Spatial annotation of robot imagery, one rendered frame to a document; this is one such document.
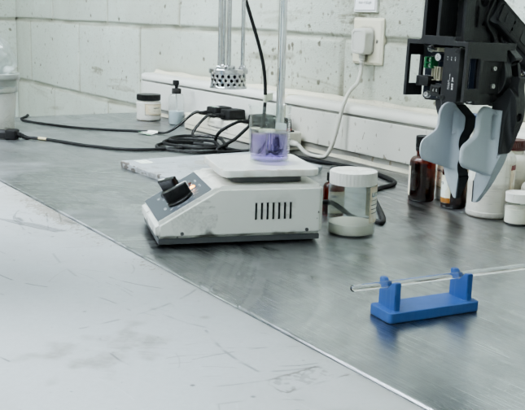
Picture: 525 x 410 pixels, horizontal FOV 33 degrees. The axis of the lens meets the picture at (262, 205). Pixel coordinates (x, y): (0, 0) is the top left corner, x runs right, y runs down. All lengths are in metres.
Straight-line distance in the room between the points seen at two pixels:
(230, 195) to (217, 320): 0.27
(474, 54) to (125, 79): 1.90
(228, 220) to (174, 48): 1.36
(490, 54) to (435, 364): 0.28
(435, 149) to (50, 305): 0.39
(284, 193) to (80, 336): 0.37
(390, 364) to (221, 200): 0.38
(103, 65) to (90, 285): 1.91
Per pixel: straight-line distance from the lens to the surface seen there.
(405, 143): 1.57
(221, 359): 0.71
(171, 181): 1.09
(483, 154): 0.86
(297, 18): 1.89
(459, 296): 0.86
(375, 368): 0.70
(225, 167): 1.05
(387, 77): 1.67
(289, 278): 0.92
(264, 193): 1.04
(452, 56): 0.82
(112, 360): 0.71
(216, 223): 1.03
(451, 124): 0.88
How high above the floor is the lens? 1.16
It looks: 12 degrees down
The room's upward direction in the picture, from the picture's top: 2 degrees clockwise
